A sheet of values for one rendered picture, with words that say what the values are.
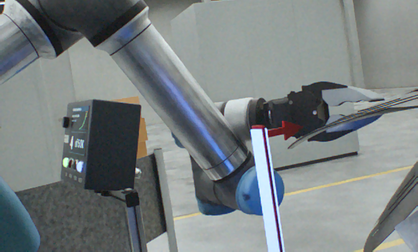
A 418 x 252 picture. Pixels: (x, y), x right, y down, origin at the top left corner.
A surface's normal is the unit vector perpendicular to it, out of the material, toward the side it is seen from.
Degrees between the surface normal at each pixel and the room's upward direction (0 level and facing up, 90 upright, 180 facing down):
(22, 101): 90
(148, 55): 94
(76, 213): 90
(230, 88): 90
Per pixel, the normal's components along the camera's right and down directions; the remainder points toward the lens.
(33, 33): -0.10, 0.59
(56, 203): 0.66, -0.06
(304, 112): -0.46, 0.01
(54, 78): 0.27, 0.01
